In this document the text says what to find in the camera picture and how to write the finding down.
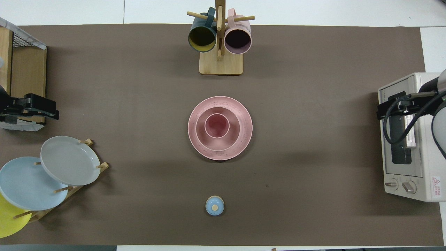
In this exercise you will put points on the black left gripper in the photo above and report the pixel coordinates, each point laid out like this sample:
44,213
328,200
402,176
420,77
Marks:
7,104

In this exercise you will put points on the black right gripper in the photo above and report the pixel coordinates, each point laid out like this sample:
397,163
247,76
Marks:
430,87

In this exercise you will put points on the pink tumbler cup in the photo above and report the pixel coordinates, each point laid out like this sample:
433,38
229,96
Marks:
216,125

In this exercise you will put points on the pink bowl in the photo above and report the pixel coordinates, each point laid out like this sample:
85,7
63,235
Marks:
217,144

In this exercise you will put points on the grey plate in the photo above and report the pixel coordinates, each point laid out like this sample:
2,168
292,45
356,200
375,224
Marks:
69,160

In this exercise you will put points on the beige toaster oven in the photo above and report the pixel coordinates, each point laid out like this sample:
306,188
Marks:
427,174

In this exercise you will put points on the light blue plate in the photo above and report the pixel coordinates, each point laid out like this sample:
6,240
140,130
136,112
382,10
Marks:
28,184

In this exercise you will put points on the brown table mat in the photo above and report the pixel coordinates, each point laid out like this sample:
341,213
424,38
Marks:
313,122

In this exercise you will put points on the wooden plate rack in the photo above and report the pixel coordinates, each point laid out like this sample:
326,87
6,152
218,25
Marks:
104,166

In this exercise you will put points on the yellow plate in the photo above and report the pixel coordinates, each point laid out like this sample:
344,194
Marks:
10,223

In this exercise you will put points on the pink speckled plate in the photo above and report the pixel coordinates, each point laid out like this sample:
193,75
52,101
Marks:
245,129

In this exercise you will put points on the pink mug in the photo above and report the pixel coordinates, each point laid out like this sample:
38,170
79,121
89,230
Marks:
238,39

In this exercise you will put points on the dark teal mug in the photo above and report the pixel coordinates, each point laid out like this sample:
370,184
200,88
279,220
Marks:
202,38

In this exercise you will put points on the wooden mug tree stand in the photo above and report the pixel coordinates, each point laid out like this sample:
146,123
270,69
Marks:
221,64

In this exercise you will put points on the blue lid with wooden knob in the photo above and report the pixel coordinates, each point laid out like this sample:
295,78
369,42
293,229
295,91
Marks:
214,206

